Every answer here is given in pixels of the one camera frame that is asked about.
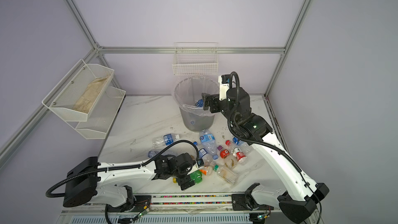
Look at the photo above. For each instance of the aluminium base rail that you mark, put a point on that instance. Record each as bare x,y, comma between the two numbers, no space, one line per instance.
215,208

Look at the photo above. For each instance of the orange label bottle yellow cap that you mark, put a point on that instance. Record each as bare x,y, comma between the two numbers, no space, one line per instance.
207,171

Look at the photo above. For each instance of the grey mesh waste bin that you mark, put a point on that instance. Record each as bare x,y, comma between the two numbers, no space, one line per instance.
196,123

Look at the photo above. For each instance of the white mesh shelf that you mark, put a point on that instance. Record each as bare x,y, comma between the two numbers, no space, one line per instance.
102,117
64,95

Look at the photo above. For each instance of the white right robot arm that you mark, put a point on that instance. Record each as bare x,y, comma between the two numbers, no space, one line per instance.
303,195

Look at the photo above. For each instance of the clear bottle green cap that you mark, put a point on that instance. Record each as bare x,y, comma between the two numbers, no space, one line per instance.
226,174

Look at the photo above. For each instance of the beige cloth in shelf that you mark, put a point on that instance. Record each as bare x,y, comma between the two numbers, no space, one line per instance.
86,101

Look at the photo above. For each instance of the green plastic bottle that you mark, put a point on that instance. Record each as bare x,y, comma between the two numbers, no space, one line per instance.
195,176

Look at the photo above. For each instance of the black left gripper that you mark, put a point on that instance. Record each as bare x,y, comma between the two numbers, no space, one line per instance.
182,182

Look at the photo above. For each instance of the red label bottle purple cap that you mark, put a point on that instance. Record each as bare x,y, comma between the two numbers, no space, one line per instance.
224,153

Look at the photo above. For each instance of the large clear bottle light-blue label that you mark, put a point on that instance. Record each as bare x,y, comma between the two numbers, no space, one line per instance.
209,143

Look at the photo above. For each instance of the small bottle blue cap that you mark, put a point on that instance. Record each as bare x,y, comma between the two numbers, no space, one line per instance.
204,155

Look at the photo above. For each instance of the white wire wall basket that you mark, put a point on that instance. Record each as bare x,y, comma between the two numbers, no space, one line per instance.
192,59

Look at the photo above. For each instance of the upper white mesh shelf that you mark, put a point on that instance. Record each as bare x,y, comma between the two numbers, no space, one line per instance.
64,95

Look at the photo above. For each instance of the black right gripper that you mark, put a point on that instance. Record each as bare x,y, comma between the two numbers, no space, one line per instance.
212,99

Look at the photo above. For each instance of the clear plastic bin liner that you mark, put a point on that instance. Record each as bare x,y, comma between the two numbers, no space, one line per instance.
189,91

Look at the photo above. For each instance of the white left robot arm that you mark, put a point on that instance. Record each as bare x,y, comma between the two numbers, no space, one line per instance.
113,183

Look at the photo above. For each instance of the clear brownish crushed bottle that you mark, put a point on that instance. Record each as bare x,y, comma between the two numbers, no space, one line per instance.
230,162

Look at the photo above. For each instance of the clear bottle blue label white cap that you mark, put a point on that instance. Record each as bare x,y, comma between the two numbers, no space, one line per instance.
165,140

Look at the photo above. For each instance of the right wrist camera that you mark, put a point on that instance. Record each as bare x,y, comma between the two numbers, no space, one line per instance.
224,86

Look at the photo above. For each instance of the lower white mesh shelf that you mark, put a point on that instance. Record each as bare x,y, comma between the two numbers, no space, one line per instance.
102,117

